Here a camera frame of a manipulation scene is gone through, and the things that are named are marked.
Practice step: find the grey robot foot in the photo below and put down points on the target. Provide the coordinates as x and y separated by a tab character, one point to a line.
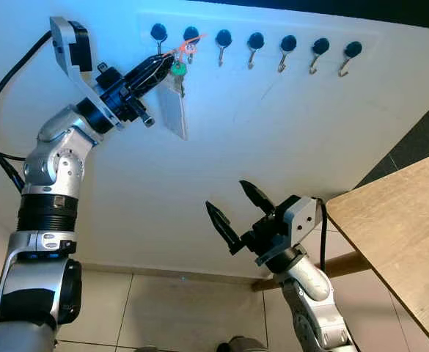
243	345

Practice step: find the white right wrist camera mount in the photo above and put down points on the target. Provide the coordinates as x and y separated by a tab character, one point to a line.
302	216

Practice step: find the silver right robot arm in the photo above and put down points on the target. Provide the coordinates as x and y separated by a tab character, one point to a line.
309	282

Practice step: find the white wall hook rail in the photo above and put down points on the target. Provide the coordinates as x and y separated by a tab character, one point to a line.
240	51

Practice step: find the black knob metal wall hook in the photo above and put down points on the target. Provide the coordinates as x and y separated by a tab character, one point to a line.
288	42
159	32
320	47
255	39
224	37
191	34
353	50

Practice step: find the key bunch with red tag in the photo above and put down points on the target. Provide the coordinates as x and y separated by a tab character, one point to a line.
178	70

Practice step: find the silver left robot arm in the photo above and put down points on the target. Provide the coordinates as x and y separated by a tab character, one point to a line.
56	154

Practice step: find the plastic left wrist camera mount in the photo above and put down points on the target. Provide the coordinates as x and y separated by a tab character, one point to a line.
61	44

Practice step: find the dark blue floor rug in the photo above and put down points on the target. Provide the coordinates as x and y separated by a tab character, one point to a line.
419	139

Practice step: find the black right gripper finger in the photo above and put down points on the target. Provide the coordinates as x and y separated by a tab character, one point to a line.
225	227
258	199

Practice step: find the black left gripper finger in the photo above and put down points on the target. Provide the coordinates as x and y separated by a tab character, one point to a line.
152	66
157	78

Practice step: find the wooden table leg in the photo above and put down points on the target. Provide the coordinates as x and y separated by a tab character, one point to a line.
346	264

